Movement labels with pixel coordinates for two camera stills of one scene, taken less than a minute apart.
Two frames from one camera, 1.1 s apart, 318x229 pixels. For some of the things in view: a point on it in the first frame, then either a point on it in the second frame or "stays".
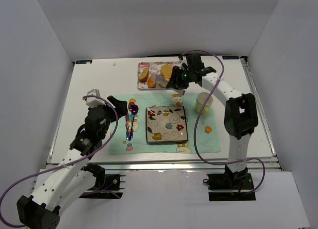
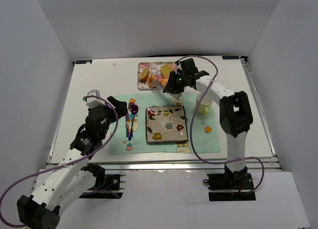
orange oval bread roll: x=151 y=81 stays
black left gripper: x=109 y=110 stays
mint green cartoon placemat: x=207 y=140 stays
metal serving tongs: x=165 y=81 -> x=158 y=85
